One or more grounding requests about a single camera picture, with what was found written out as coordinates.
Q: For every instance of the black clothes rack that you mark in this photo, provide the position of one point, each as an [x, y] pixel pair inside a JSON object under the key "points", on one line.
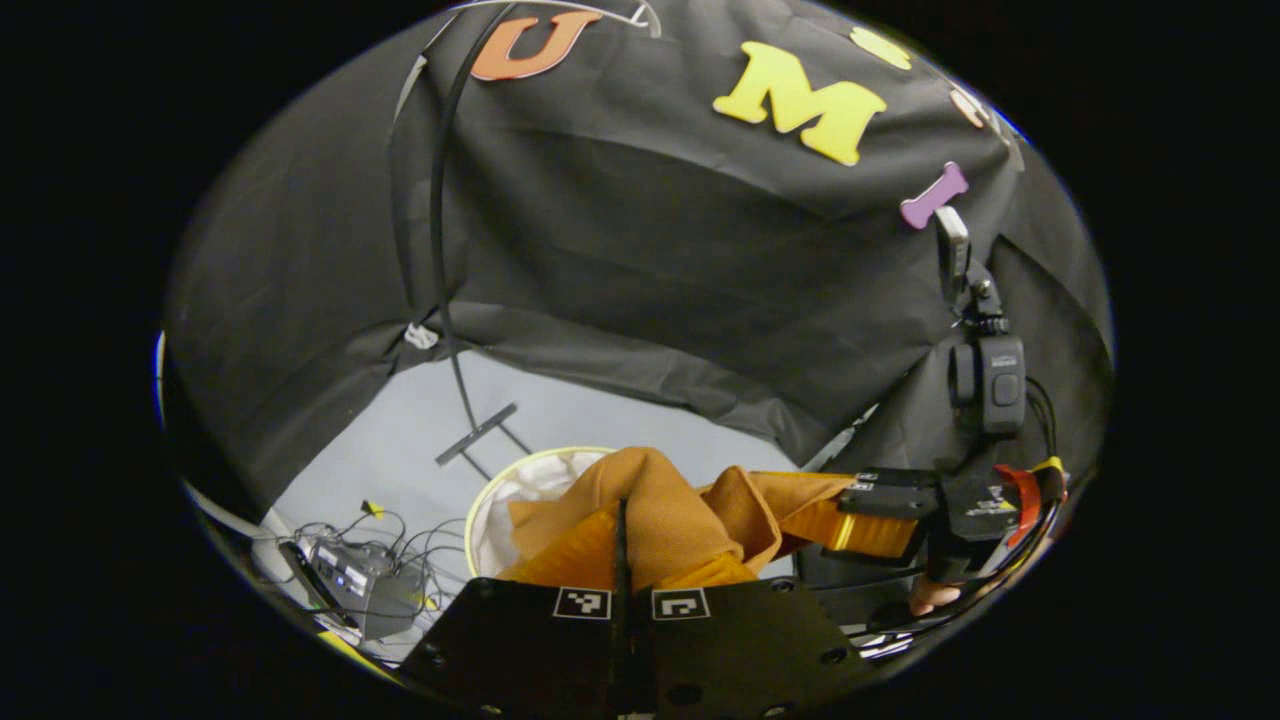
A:
{"points": [[437, 230]]}

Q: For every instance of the grey electronics box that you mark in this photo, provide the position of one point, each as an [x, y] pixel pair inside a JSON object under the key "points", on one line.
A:
{"points": [[375, 590]]}

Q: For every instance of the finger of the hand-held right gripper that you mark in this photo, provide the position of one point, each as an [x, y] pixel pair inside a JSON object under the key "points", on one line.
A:
{"points": [[890, 500]]}

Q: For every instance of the white laundry hamper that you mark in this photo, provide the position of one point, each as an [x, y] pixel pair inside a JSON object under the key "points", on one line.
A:
{"points": [[540, 480]]}

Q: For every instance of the white cloth tie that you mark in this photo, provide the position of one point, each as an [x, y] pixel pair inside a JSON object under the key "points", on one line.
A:
{"points": [[421, 336]]}

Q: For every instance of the black flat device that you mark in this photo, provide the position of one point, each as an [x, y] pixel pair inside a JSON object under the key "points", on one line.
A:
{"points": [[310, 580]]}

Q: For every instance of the empty white hanger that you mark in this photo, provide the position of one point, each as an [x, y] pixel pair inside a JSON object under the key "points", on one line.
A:
{"points": [[652, 22]]}

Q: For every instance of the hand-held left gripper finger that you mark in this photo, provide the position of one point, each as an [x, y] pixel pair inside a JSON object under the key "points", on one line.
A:
{"points": [[621, 640], [645, 660]]}

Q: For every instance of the brown shirt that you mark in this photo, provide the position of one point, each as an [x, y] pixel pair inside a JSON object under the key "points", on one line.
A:
{"points": [[660, 510]]}

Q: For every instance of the black backdrop cloth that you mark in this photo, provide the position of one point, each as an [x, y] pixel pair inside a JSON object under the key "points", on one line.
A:
{"points": [[650, 250]]}

